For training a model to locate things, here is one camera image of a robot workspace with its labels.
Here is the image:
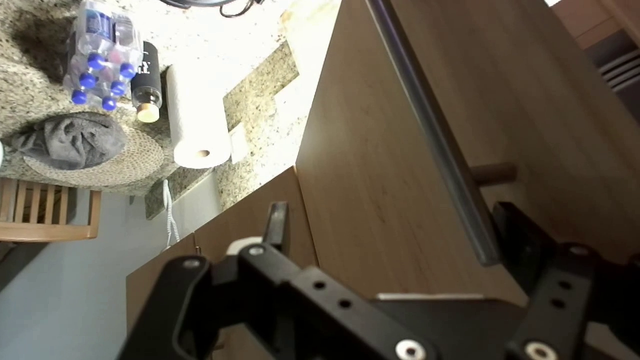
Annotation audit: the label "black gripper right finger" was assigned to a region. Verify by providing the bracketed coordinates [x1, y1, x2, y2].
[490, 201, 640, 360]

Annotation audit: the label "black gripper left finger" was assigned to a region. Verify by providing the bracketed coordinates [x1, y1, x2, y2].
[119, 198, 441, 360]

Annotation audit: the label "metal bar door handle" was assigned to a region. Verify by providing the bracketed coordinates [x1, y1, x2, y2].
[365, 0, 521, 269]

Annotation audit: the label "white paper towel roll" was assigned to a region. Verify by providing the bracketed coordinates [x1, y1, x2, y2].
[163, 63, 236, 172]

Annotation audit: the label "woven straw hat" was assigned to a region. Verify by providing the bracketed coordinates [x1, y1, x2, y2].
[0, 110, 171, 190]

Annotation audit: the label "dark bottle with cork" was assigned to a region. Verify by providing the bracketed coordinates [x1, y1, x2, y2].
[128, 40, 166, 126]

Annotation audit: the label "wooden dish rack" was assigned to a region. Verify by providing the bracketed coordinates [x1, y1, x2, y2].
[0, 176, 104, 245]

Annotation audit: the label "grey crumpled cloth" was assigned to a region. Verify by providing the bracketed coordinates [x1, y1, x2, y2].
[7, 113, 131, 171]

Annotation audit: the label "water bottle pack blue caps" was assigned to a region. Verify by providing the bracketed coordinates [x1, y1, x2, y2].
[63, 0, 146, 115]

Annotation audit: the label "white wall outlet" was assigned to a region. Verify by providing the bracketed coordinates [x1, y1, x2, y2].
[228, 122, 257, 166]

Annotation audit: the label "black cooker power cord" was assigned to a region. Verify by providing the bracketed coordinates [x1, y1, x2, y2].
[217, 0, 266, 21]

